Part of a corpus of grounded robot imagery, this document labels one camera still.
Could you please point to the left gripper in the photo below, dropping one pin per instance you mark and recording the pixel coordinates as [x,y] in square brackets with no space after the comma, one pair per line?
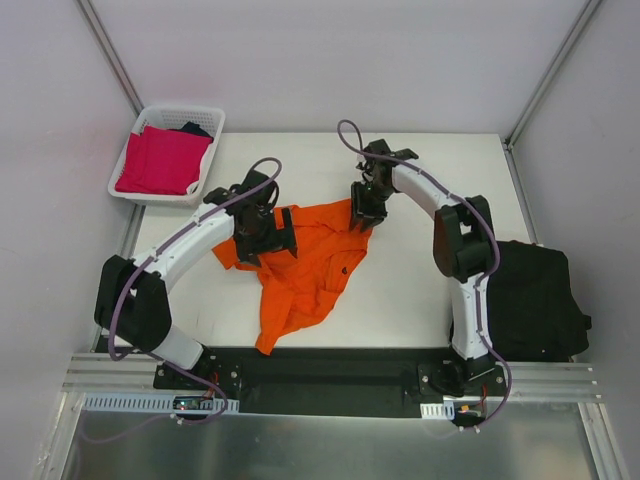
[272,236]

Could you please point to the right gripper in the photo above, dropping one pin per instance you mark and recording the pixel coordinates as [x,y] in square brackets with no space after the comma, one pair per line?
[365,201]

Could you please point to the orange t shirt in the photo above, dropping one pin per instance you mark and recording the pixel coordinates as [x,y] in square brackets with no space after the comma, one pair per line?
[301,291]

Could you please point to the white plastic basket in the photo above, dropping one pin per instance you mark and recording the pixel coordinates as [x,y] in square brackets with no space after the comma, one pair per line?
[173,117]

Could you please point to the pink t shirt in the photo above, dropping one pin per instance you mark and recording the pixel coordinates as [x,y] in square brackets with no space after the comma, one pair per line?
[162,162]

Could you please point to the black t shirt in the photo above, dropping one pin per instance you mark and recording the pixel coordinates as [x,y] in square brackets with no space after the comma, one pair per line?
[532,313]

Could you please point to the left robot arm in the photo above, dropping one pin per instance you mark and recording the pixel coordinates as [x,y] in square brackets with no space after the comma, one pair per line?
[133,295]

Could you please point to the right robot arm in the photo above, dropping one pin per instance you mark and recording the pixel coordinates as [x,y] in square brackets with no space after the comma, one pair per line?
[464,248]

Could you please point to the dark navy t shirt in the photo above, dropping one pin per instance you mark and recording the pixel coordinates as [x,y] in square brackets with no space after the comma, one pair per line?
[193,128]

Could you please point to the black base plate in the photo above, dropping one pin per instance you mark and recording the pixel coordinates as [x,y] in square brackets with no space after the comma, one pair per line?
[379,382]

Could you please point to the right white cable duct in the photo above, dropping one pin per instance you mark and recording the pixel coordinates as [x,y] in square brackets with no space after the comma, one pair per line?
[438,411]

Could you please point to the white cable duct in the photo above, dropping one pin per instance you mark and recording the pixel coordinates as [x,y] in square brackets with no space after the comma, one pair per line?
[158,404]
[438,411]

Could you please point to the left white cable duct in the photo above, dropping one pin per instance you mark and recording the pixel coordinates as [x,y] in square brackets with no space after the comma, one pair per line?
[158,404]

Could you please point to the left aluminium frame post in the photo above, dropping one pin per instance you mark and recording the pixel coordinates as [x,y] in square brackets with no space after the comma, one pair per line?
[91,17]

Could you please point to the aluminium frame post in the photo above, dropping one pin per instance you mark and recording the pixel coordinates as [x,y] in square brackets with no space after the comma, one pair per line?
[583,20]
[91,17]

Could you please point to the right aluminium frame post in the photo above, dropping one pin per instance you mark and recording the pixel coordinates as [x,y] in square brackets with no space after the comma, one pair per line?
[583,20]

